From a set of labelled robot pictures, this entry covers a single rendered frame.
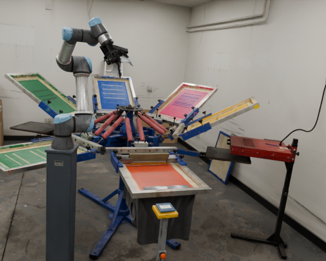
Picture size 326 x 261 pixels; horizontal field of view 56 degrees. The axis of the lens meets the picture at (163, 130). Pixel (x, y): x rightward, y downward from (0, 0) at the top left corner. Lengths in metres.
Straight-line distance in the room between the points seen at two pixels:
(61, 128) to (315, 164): 2.80
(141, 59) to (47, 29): 1.91
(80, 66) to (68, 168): 0.71
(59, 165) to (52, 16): 4.65
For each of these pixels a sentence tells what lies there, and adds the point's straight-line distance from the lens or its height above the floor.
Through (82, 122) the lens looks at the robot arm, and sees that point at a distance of 2.19.
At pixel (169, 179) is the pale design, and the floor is 0.96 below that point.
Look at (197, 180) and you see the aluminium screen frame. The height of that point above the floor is 0.99.
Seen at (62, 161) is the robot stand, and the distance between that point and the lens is 2.20.
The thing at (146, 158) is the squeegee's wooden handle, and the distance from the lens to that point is 2.65.
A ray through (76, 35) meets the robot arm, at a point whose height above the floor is 1.95.
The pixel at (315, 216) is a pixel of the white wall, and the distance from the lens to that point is 3.97.
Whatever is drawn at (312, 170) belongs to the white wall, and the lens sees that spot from 3.91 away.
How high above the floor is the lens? 1.86
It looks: 13 degrees down
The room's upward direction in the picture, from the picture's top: 5 degrees clockwise
